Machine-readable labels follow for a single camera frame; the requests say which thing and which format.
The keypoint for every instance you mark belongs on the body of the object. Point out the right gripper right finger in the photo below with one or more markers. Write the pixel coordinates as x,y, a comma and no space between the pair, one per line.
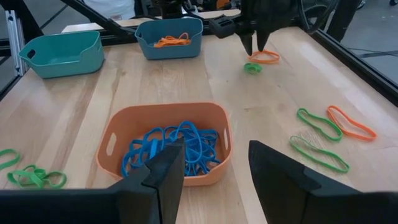
311,205

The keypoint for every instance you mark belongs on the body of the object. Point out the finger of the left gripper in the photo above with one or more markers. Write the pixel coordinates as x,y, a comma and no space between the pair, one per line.
248,43
262,40

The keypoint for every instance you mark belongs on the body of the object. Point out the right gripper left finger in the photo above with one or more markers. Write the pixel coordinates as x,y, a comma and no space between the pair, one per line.
109,208

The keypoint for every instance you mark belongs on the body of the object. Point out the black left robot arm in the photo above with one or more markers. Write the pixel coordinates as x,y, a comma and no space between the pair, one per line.
169,7

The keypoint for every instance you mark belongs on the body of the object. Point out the black orange wheeled machine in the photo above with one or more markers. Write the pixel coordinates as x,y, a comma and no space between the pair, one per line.
222,3

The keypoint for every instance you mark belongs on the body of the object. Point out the dark teal plastic basket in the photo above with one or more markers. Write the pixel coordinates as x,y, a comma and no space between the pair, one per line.
171,53

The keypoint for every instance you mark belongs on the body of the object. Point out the orange plastic basket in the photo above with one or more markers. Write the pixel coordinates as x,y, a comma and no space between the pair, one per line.
174,112

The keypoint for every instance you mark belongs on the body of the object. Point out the bright teal plastic basket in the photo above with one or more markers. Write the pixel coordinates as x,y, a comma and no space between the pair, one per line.
62,67

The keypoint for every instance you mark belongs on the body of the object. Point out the silver aluminium rail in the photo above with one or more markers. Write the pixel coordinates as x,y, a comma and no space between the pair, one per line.
14,40

